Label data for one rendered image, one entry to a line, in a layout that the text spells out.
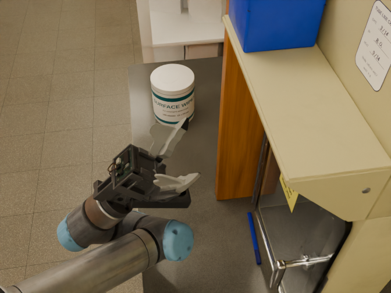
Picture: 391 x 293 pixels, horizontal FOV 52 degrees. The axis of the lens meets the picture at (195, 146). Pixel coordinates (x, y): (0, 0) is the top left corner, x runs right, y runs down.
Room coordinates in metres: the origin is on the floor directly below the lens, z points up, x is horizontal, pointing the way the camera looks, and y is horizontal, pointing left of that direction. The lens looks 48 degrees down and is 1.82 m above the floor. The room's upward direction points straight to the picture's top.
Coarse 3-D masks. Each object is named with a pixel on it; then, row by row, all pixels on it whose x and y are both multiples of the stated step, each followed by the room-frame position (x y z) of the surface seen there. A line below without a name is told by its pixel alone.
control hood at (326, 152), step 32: (256, 64) 0.43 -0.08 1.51; (288, 64) 0.43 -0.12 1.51; (320, 64) 0.43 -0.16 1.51; (256, 96) 0.36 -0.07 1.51; (288, 96) 0.36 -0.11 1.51; (320, 96) 0.36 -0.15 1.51; (288, 128) 0.31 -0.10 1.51; (320, 128) 0.31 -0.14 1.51; (352, 128) 0.31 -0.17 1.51; (288, 160) 0.26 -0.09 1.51; (320, 160) 0.26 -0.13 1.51; (352, 160) 0.26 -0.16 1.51; (384, 160) 0.26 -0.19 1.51; (320, 192) 0.24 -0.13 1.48; (352, 192) 0.25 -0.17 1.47
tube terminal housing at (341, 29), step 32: (352, 0) 0.42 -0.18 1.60; (384, 0) 0.37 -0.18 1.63; (320, 32) 0.48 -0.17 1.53; (352, 32) 0.40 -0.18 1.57; (352, 64) 0.38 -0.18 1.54; (352, 96) 0.36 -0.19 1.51; (384, 96) 0.31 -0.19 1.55; (384, 128) 0.29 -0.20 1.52; (384, 192) 0.25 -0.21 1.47; (384, 224) 0.26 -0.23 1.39; (352, 256) 0.26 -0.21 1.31; (384, 256) 0.26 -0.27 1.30; (352, 288) 0.26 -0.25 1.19
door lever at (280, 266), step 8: (304, 256) 0.31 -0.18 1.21; (280, 264) 0.30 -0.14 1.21; (288, 264) 0.30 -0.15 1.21; (296, 264) 0.30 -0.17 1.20; (304, 264) 0.30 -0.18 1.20; (272, 272) 0.30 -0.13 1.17; (280, 272) 0.29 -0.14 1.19; (272, 280) 0.29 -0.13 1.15; (280, 280) 0.29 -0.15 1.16; (272, 288) 0.29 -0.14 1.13
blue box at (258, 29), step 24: (240, 0) 0.48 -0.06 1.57; (264, 0) 0.45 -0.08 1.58; (288, 0) 0.46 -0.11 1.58; (312, 0) 0.46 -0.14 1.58; (240, 24) 0.47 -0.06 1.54; (264, 24) 0.45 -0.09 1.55; (288, 24) 0.46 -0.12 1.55; (312, 24) 0.46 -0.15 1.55; (264, 48) 0.45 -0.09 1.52; (288, 48) 0.46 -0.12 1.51
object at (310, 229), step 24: (264, 168) 0.54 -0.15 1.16; (264, 192) 0.51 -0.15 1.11; (264, 216) 0.49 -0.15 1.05; (288, 216) 0.39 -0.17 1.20; (312, 216) 0.33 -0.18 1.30; (336, 216) 0.28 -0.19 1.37; (264, 240) 0.46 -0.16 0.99; (288, 240) 0.37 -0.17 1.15; (312, 240) 0.31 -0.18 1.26; (336, 240) 0.27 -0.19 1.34; (312, 264) 0.29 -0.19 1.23; (288, 288) 0.32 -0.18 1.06; (312, 288) 0.26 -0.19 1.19
